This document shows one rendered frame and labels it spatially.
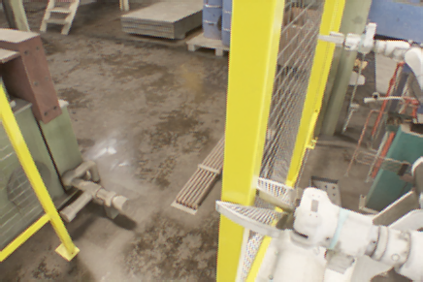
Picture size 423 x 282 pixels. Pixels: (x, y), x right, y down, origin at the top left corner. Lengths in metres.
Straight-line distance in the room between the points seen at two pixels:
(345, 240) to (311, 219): 0.06
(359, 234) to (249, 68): 0.30
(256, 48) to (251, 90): 0.05
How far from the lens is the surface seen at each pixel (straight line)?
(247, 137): 0.41
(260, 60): 0.35
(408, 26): 7.49
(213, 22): 5.50
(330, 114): 3.26
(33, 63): 2.06
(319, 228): 0.47
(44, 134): 2.36
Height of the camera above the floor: 1.81
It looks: 37 degrees down
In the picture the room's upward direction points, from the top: 1 degrees clockwise
